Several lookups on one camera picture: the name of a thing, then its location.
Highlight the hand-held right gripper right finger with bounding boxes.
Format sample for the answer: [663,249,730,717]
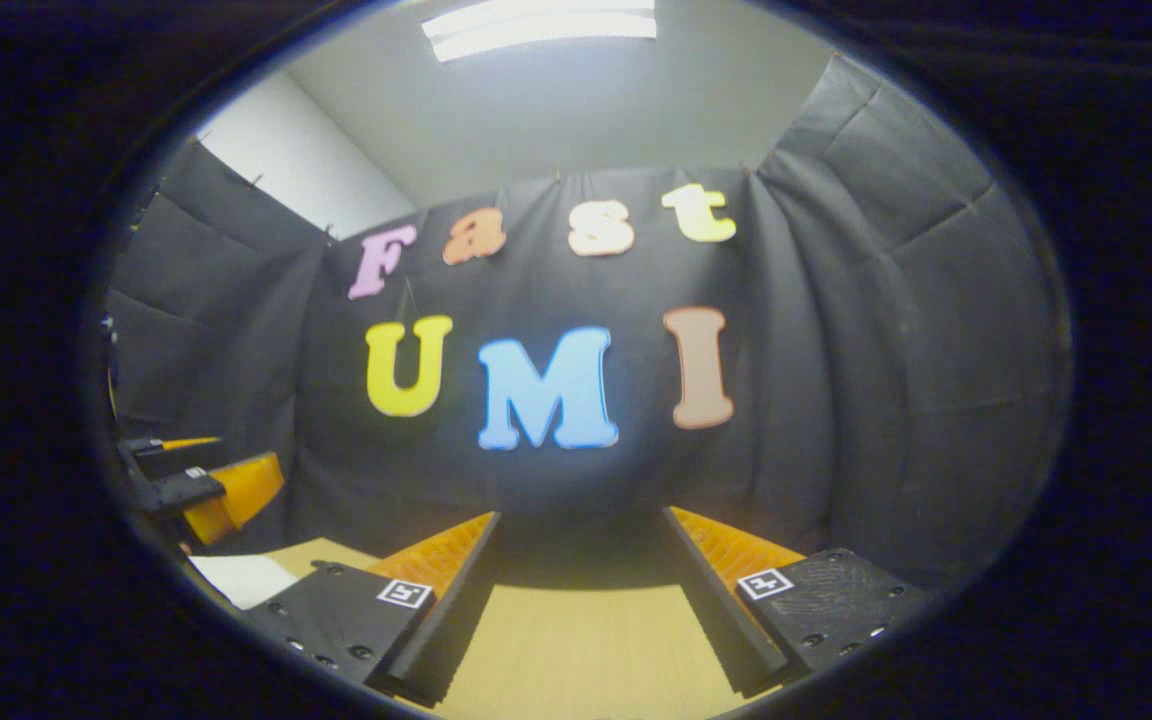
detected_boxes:
[661,505,929,699]

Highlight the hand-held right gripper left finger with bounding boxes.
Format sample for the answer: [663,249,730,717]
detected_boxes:
[236,511,503,707]

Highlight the white suitcase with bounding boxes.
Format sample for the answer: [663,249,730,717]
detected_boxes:
[186,553,302,611]

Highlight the ceiling light panel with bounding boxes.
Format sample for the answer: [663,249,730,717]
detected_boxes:
[421,0,659,63]

